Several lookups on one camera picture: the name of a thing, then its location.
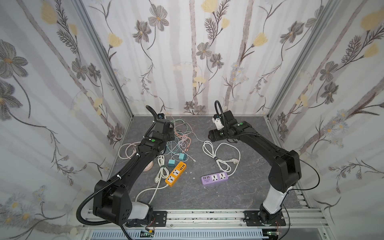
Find aluminium rail frame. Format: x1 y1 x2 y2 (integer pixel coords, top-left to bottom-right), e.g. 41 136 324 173
80 208 335 240

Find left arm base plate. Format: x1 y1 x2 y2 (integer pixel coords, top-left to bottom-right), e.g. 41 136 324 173
125 211 168 228

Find purple power strip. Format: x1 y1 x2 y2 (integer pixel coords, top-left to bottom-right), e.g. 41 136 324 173
201 172 229 186

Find pink charging cable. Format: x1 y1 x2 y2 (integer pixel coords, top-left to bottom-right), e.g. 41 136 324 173
172 119 193 152

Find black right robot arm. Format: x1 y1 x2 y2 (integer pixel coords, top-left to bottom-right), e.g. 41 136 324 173
208 100 305 218

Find light green USB charger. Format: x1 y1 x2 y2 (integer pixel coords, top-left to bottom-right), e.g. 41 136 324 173
168 159 176 168

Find beige power cord with plug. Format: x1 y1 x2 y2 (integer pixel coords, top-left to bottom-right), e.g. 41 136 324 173
117 141 142 161

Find round beige power strip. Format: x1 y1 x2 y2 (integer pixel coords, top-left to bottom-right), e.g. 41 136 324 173
143 161 154 172

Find white cord of orange strip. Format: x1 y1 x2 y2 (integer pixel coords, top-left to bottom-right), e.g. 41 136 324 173
134 154 170 202

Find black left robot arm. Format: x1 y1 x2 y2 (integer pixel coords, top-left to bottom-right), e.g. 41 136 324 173
76 106 175 227

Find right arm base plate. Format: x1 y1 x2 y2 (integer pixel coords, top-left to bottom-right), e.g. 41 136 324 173
243 210 287 227

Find teal USB charger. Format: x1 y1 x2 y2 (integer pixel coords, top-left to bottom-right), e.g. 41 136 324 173
179 153 187 161

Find orange power strip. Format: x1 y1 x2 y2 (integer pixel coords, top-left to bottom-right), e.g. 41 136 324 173
165 162 187 187

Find thin white cable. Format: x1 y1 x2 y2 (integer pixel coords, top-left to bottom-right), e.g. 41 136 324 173
179 125 208 143

